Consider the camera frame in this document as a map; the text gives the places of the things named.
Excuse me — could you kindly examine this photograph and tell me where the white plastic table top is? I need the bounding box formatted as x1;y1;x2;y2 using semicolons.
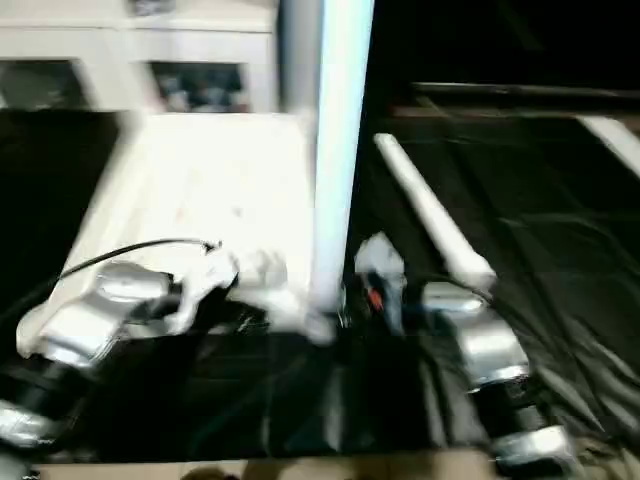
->
17;110;337;357

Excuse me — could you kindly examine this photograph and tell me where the black work mat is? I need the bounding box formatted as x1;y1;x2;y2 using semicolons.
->
0;107;640;464

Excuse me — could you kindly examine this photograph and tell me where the dark blue black cabinet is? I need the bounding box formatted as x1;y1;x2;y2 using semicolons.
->
372;0;417;121

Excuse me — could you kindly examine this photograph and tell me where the white board strip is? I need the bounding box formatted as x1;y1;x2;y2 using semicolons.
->
582;117;640;181

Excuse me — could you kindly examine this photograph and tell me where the black television screen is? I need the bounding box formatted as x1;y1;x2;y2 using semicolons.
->
409;0;640;100

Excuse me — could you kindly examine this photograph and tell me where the white glass-door cabinet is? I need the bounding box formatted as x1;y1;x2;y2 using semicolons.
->
0;0;282;115

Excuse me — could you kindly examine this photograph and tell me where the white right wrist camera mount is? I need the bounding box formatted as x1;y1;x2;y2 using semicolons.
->
353;232;407;337

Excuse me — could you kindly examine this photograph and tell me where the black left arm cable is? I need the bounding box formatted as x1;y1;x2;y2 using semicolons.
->
59;238;224;281

